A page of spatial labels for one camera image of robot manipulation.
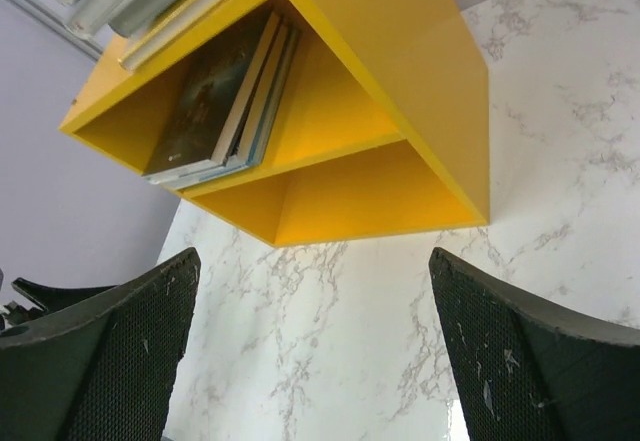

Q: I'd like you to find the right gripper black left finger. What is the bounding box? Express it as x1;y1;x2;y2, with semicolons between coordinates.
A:
1;247;201;440

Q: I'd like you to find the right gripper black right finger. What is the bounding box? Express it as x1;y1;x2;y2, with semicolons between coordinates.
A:
429;248;639;440

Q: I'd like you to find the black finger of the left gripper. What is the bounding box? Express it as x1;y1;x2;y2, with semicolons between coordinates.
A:
10;278;114;316

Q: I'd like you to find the dark Wuthering Heights book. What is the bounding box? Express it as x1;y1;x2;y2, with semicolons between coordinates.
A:
143;7;281;184

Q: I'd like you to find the teal Jules Verne book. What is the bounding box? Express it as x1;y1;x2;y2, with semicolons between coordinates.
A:
143;11;300;190

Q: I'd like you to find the light blue O S book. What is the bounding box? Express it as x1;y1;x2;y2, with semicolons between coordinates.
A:
164;22;300;190

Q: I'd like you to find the yellow L book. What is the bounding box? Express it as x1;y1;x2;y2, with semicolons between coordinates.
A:
118;0;226;71

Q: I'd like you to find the yellow wooden shelf box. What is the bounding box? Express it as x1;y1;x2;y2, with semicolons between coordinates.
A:
61;0;490;246

